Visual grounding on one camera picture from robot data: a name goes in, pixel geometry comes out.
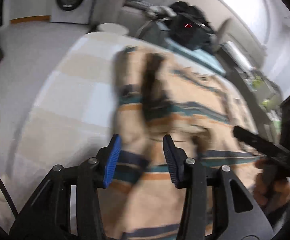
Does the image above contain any white front-load washing machine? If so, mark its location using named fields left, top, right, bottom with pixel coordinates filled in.
left=50, top=0, right=92, bottom=25

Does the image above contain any black electric cooker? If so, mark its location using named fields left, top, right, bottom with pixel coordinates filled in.
left=169, top=13, right=212, bottom=50

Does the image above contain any beige checked bed cover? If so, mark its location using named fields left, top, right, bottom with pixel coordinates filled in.
left=7, top=31, right=260, bottom=235

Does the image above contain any right hand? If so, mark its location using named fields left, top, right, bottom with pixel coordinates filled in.
left=253, top=158, right=290, bottom=213

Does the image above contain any beige striped knit sweater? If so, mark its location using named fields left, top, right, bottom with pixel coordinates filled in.
left=99, top=46, right=258, bottom=239

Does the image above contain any round white stool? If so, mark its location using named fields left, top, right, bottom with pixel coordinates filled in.
left=97, top=23, right=129, bottom=36

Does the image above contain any teal checked small table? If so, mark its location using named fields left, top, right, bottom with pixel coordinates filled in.
left=165, top=38, right=226, bottom=77

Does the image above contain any black clothes pile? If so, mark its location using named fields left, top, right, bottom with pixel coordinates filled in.
left=169, top=1, right=210, bottom=28

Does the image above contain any grey side shelf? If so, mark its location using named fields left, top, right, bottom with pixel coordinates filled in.
left=215, top=42, right=283, bottom=140

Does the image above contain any grey sofa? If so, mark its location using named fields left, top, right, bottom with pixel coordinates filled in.
left=89, top=0, right=154, bottom=37

